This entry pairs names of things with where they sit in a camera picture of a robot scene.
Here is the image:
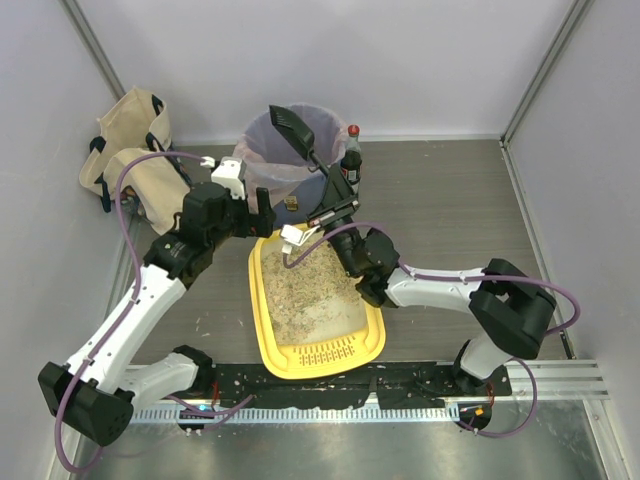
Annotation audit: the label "yellow litter box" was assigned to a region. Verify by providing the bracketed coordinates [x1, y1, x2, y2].
[248, 230, 386, 380]

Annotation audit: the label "black litter scoop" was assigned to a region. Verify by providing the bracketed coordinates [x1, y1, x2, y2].
[269, 105, 329, 177]

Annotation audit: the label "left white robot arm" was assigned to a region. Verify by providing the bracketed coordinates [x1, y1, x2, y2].
[38, 182, 276, 447]

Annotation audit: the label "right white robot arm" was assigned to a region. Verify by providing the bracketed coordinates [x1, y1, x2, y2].
[308, 166, 556, 394]

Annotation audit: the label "cat litter pellets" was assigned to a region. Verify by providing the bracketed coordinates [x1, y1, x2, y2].
[261, 245, 367, 346]

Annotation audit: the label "blue trash bin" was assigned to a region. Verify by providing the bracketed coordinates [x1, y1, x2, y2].
[243, 103, 346, 227]

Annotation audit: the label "dark soda bottle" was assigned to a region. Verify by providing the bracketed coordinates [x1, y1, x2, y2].
[340, 124, 362, 193]

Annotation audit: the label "pink bin liner bag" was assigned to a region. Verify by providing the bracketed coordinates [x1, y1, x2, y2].
[231, 102, 348, 213]

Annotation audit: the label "beige canvas tote bag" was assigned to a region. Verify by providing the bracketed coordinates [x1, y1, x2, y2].
[79, 87, 192, 235]

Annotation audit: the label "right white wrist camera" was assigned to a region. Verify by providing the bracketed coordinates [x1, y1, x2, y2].
[279, 224, 318, 255]

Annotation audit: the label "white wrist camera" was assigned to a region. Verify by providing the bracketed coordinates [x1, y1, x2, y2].
[279, 224, 318, 255]
[211, 156, 247, 200]

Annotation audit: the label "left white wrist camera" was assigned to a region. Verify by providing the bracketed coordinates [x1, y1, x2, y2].
[211, 156, 247, 200]

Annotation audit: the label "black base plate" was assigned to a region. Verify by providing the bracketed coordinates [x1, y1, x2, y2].
[207, 362, 512, 410]

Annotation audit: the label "slotted cable duct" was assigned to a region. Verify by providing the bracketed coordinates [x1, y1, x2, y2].
[131, 404, 459, 426]

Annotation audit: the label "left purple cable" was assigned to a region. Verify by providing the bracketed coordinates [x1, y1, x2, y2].
[52, 151, 216, 473]

